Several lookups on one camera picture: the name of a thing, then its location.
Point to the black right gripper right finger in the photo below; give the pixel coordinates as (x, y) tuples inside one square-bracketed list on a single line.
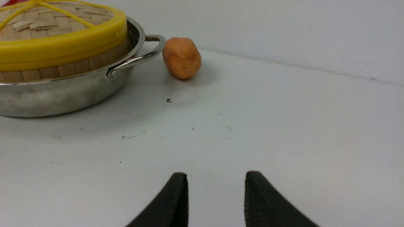
[(264, 206)]

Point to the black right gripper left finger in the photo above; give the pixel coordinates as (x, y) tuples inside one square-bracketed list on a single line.
[(170, 207)]

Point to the yellow bamboo steamer basket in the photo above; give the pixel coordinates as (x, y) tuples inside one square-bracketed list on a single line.
[(71, 69)]

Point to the yellow woven steamer lid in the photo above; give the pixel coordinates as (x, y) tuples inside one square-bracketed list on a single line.
[(47, 33)]

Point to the stainless steel pot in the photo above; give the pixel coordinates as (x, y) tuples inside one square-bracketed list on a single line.
[(61, 96)]

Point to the brown toy potato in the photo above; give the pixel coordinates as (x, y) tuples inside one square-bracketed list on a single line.
[(181, 57)]

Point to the red toy bell pepper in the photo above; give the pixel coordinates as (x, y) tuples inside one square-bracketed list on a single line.
[(13, 2)]

